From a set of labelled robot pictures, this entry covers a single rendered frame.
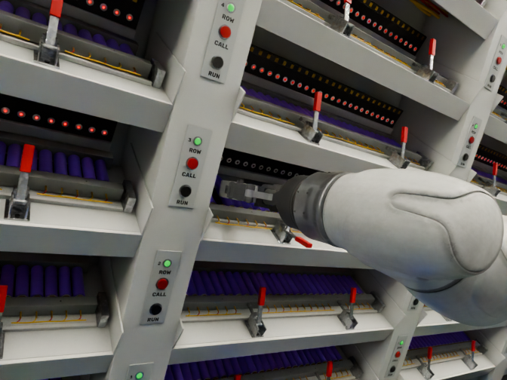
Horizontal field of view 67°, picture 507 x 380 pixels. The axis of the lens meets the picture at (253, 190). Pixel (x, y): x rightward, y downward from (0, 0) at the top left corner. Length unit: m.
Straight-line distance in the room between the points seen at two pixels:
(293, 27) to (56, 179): 0.43
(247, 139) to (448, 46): 0.67
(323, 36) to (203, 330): 0.56
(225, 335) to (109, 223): 0.32
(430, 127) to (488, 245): 0.73
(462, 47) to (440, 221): 0.81
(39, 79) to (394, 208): 0.42
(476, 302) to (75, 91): 0.53
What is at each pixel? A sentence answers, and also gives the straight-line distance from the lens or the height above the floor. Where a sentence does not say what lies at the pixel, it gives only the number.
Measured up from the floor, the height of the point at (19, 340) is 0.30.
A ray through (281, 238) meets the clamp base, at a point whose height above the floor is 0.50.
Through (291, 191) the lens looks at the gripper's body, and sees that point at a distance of 0.50.
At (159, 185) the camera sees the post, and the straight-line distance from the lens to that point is 0.57.
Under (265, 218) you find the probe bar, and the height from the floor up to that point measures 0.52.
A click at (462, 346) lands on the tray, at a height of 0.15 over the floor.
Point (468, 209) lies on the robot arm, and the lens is 0.36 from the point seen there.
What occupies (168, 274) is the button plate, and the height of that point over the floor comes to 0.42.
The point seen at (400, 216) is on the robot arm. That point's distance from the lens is 0.37.
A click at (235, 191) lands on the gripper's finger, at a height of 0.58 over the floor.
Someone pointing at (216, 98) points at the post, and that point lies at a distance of 0.59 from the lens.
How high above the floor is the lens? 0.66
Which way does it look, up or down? 7 degrees down
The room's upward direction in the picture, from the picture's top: 15 degrees clockwise
